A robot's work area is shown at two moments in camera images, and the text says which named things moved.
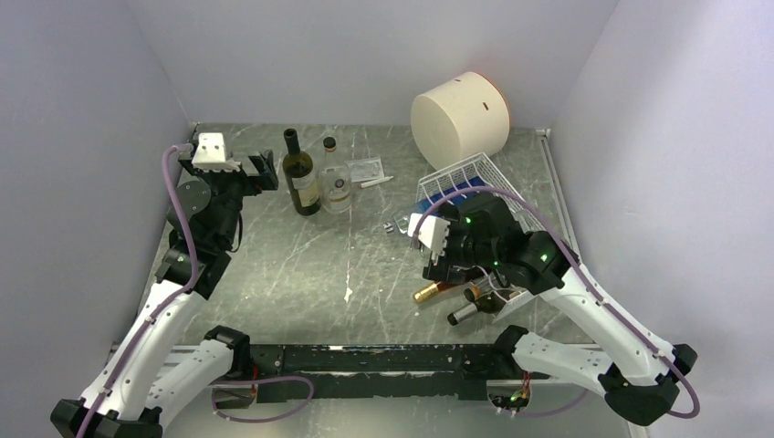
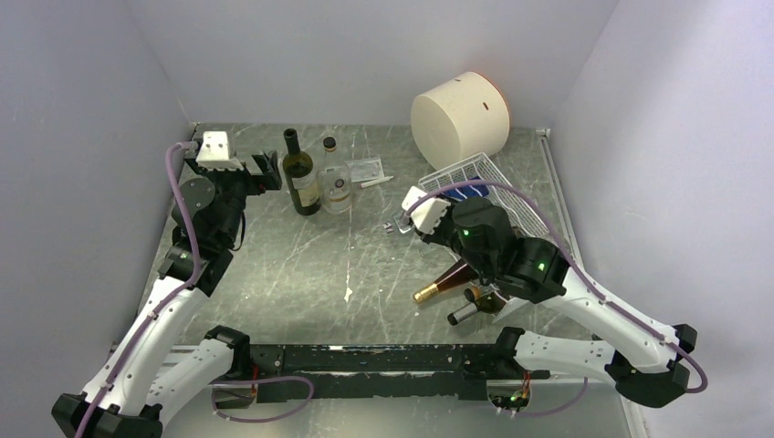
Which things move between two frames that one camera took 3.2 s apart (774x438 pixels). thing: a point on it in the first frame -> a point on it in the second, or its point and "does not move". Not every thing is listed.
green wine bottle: (298, 167) does not move
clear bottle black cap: (335, 181) does not move
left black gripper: (254, 184) does not move
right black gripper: (442, 270) -> (436, 234)
